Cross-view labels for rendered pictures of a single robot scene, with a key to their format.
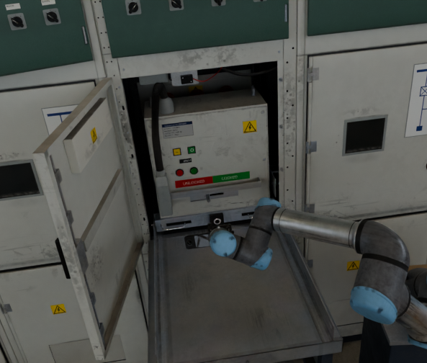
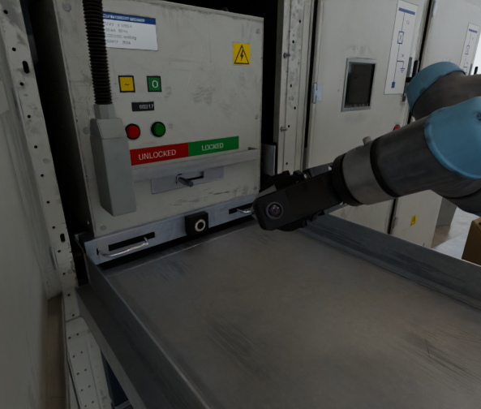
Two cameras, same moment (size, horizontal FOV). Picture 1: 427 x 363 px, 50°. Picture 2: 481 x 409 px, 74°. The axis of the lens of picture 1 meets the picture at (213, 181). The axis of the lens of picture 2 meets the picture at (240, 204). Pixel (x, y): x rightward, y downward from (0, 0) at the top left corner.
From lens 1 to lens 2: 1.30 m
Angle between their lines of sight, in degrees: 33
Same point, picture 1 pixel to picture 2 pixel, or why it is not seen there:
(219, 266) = (255, 288)
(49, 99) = not seen: outside the picture
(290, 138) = (294, 78)
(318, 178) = (319, 144)
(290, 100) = (298, 11)
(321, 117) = (328, 48)
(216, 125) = (195, 40)
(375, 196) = not seen: hidden behind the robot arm
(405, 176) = not seen: hidden behind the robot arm
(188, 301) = (265, 381)
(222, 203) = (201, 195)
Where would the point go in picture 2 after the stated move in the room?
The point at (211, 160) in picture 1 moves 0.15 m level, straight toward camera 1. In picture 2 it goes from (186, 109) to (221, 114)
